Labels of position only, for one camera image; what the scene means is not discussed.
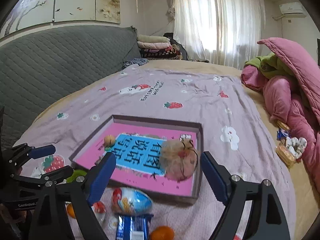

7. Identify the red white surprise egg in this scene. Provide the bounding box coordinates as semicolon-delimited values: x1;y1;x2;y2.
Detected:
92;201;106;226

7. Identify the orange tangerine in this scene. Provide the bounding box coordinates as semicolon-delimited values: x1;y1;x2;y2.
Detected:
149;226;175;240
66;203;76;219

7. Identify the blue red surprise egg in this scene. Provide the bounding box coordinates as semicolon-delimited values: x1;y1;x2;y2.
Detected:
111;187;153;216

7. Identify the blue snack packet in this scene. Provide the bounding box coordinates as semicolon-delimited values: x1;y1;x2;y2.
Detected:
116;213;153;240

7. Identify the tan bed sheet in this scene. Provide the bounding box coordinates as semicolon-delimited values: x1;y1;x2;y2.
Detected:
33;60;319;239

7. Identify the brown walnut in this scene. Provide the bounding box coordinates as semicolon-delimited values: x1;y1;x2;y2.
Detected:
104;135;116;147

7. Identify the pink and blue book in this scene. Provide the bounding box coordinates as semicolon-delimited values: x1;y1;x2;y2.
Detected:
72;122;197;197

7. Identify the white floral scrunchie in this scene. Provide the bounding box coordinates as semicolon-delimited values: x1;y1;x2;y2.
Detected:
285;137;308;160

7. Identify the grey quilted headboard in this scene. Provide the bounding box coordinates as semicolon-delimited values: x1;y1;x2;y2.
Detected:
1;25;140;150

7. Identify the blue wrapped candy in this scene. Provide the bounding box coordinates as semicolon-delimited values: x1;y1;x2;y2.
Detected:
277;128;291;141

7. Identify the purple strawberry print blanket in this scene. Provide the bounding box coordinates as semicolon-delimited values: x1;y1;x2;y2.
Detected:
12;64;297;240

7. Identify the pink quilted duvet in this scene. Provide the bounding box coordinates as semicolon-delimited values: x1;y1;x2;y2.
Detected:
241;37;319;189

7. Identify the stack of folded blankets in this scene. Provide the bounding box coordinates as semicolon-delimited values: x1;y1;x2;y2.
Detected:
137;35;183;60

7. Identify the green blanket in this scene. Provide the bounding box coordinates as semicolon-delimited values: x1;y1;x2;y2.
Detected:
244;52;294;80

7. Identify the white sheer curtain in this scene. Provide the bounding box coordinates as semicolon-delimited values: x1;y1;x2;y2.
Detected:
174;0;265;69

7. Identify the white air conditioner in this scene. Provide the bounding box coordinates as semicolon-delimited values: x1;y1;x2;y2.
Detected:
279;2;306;18

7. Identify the floral wall painting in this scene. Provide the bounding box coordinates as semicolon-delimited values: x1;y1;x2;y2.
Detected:
1;0;120;37

